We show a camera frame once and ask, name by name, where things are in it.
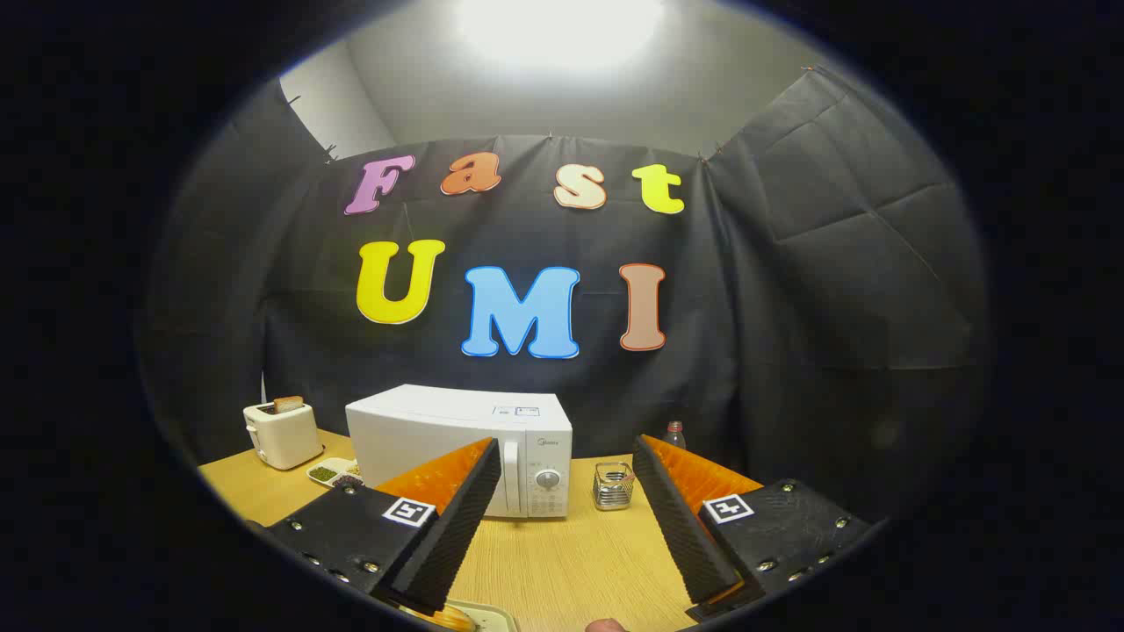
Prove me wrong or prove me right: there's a white toaster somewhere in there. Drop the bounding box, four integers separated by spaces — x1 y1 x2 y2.
243 402 324 470

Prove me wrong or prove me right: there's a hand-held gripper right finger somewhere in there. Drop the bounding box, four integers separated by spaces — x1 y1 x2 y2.
632 434 875 622

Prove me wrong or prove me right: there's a metal wire basket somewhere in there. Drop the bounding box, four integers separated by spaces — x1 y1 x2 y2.
593 462 635 512

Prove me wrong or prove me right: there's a white microwave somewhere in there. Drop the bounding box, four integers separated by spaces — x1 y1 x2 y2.
345 384 573 519

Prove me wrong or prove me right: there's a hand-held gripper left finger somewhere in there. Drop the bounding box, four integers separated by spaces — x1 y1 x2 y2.
263 437 503 615

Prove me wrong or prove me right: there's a white divided bean dish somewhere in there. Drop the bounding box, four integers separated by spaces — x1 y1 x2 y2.
306 457 365 489

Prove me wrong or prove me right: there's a pale rectangular tray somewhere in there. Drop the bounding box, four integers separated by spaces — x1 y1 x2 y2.
421 600 519 632

